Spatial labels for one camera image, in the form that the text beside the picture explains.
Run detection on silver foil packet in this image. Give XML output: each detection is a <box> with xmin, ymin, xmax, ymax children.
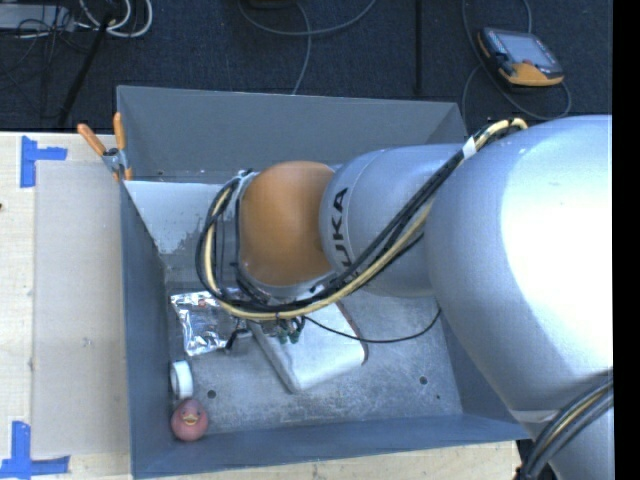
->
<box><xmin>169</xmin><ymin>291</ymin><xmax>242</xmax><ymax>357</ymax></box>

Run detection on grey metal bin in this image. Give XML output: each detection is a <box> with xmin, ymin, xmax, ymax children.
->
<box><xmin>115</xmin><ymin>85</ymin><xmax>532</xmax><ymax>480</ymax></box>

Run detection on pink rubber duck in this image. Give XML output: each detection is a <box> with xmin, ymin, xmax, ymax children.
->
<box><xmin>170</xmin><ymin>398</ymin><xmax>210</xmax><ymax>443</ymax></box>

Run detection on red-brown flat block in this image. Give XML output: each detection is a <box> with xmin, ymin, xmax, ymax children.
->
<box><xmin>249</xmin><ymin>298</ymin><xmax>372</xmax><ymax>395</ymax></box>

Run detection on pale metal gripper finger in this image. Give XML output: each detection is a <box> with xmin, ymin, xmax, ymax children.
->
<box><xmin>224</xmin><ymin>328</ymin><xmax>254</xmax><ymax>356</ymax></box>

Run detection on white tape roll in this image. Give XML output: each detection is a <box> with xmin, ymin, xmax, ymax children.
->
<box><xmin>169</xmin><ymin>359</ymin><xmax>195</xmax><ymax>401</ymax></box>

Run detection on pale cardboard board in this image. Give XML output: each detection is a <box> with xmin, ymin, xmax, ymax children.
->
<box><xmin>30</xmin><ymin>159</ymin><xmax>133</xmax><ymax>462</ymax></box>

